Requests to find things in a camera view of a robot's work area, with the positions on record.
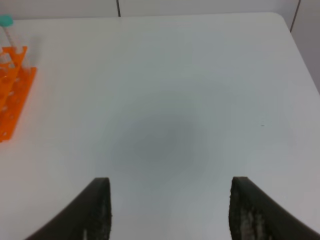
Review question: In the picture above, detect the rear row tube far right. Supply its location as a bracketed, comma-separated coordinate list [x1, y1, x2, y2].
[0, 14, 32, 76]

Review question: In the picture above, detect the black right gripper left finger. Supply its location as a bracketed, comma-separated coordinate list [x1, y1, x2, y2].
[27, 177, 112, 240]

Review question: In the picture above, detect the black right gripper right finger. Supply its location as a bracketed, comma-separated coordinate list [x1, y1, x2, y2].
[228, 177, 320, 240]

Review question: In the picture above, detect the orange plastic test tube rack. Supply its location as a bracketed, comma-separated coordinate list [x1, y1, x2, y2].
[0, 46, 37, 142]

